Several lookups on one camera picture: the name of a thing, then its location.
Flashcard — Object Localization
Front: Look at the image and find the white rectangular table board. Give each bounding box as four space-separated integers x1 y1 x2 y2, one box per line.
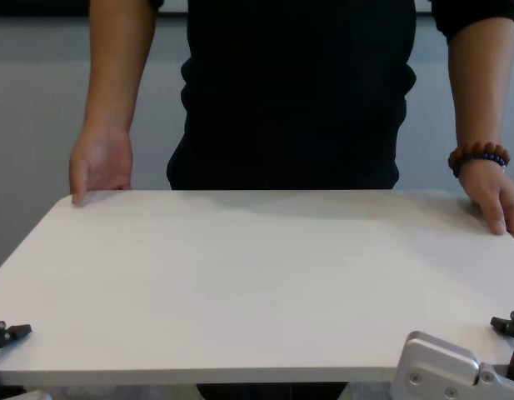
0 189 514 384

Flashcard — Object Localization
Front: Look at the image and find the person's right forearm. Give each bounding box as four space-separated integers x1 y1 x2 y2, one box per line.
84 0 152 137

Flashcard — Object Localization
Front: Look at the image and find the person's left forearm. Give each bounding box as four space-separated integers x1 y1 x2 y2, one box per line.
447 18 514 155

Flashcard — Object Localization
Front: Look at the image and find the person's left hand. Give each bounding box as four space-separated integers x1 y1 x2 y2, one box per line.
460 164 514 241

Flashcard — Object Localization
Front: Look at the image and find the person's right hand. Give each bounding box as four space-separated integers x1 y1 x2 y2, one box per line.
68 131 133 205

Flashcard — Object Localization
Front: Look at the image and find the person's black-clothed body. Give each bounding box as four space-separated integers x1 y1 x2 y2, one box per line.
147 0 514 400

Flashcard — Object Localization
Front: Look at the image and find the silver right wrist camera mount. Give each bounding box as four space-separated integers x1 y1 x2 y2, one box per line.
392 331 514 400

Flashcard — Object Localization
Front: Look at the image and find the dark blue bead bracelet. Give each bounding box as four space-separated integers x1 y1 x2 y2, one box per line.
452 152 507 178

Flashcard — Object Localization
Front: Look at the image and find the brown wooden bead bracelet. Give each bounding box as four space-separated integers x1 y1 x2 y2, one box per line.
447 142 511 176

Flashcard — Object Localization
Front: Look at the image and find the black wall trim strip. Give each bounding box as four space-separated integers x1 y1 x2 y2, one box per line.
0 0 440 18

